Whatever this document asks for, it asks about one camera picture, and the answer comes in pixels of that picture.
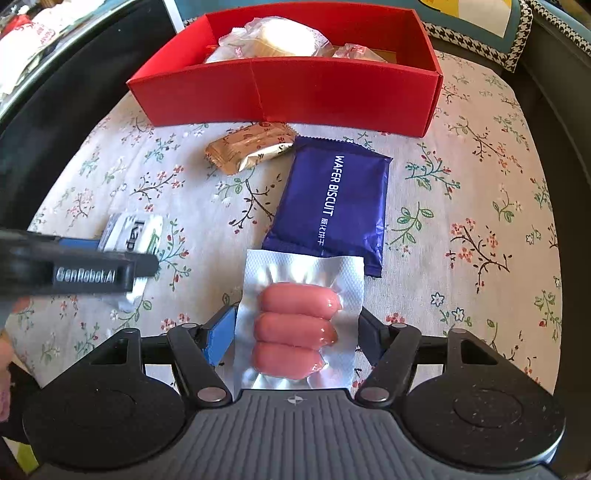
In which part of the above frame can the Kaprons wafer packet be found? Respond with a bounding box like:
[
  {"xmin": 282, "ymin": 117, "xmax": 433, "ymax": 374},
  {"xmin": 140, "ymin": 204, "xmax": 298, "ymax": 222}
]
[{"xmin": 98, "ymin": 212, "xmax": 163, "ymax": 312}]

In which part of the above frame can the pink sausages vacuum pack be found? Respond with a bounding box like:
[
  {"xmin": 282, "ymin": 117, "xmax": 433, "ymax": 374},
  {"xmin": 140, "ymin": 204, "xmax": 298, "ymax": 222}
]
[{"xmin": 232, "ymin": 250, "xmax": 365, "ymax": 391}]

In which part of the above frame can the brown biscuit packet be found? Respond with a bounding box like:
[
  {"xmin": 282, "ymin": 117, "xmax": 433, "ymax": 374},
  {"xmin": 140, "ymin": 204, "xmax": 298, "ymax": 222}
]
[{"xmin": 205, "ymin": 122, "xmax": 297, "ymax": 175}]

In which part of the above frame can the blue wafer biscuit packet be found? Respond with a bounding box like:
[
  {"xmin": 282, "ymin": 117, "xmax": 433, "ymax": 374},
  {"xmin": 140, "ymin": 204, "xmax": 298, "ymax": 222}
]
[{"xmin": 262, "ymin": 136, "xmax": 392, "ymax": 278}]

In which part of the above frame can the round bread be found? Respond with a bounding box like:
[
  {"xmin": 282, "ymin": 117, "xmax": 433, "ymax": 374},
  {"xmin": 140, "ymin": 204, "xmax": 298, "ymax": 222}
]
[{"xmin": 205, "ymin": 16, "xmax": 332, "ymax": 63}]

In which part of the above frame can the mooncake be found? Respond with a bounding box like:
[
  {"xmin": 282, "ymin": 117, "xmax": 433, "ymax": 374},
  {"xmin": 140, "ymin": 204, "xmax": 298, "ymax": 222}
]
[{"xmin": 324, "ymin": 43, "xmax": 398, "ymax": 64}]

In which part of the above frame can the black side table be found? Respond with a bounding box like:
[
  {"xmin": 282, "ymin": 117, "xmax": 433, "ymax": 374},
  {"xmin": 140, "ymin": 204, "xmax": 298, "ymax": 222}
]
[{"xmin": 1, "ymin": 1, "xmax": 174, "ymax": 230}]

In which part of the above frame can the floral tablecloth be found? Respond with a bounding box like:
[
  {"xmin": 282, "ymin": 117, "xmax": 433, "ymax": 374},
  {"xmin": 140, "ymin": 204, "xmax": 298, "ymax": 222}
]
[{"xmin": 6, "ymin": 53, "xmax": 562, "ymax": 389}]

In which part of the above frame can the red white plastic bag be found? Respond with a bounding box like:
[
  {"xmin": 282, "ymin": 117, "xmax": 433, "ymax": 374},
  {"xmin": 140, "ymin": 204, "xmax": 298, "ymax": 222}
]
[{"xmin": 1, "ymin": 1, "xmax": 103, "ymax": 97}]

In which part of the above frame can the red cardboard box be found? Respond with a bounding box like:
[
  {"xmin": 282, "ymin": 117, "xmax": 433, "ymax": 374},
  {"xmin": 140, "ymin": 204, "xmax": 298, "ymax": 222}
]
[{"xmin": 127, "ymin": 2, "xmax": 444, "ymax": 137}]

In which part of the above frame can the blue lion sofa cover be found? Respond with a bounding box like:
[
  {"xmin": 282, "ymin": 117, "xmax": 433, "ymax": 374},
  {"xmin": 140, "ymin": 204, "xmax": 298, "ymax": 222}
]
[{"xmin": 174, "ymin": 0, "xmax": 591, "ymax": 75}]

